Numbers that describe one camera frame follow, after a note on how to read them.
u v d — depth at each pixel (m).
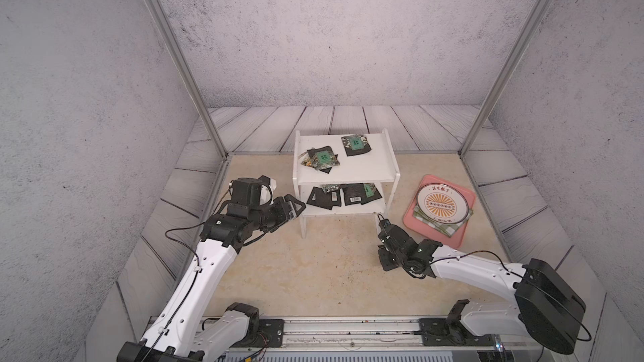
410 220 0.99
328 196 0.85
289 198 0.66
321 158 0.74
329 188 0.87
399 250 0.65
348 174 0.72
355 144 0.77
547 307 0.41
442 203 1.02
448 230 0.93
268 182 0.70
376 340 0.73
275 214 0.64
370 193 0.87
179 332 0.38
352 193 0.86
